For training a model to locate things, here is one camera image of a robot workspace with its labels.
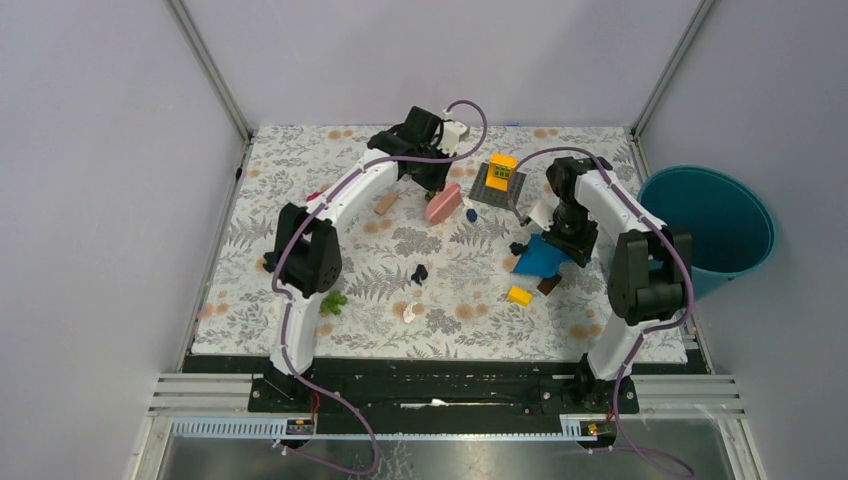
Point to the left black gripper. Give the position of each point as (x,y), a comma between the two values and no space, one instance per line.
(437,182)

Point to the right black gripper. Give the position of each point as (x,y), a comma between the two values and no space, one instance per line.
(580,249)

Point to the pink hand broom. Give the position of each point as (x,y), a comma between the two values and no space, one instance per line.
(443,204)

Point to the blue dustpan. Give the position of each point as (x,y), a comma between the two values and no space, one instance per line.
(541,259)

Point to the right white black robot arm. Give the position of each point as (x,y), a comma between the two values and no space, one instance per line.
(649,270)

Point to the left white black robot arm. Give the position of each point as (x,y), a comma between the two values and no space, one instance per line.
(306,260)

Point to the wooden block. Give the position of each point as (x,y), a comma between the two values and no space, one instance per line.
(386,203)

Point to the grey lego baseplate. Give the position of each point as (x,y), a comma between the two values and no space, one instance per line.
(482,193)

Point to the brown block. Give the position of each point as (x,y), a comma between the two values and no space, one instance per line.
(547,285)

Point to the black paper scrap right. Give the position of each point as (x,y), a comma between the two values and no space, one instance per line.
(518,249)

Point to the yellow lego house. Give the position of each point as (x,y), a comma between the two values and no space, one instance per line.
(499,171)

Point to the yellow block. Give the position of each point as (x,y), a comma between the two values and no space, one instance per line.
(519,296)

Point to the black paper scrap front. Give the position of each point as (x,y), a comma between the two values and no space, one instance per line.
(420,274)

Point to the white paper scrap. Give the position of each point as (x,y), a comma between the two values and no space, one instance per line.
(409,313)

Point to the teal plastic bucket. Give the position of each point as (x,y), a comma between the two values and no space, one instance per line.
(733,232)

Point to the green paper scrap front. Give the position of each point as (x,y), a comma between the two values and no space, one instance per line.
(333,303)

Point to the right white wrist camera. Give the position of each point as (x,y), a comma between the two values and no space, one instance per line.
(542,214)

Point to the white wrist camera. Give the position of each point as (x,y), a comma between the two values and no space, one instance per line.
(542,214)
(453,133)

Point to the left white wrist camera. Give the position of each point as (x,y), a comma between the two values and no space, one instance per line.
(453,133)

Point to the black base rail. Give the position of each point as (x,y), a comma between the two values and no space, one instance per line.
(440,396)

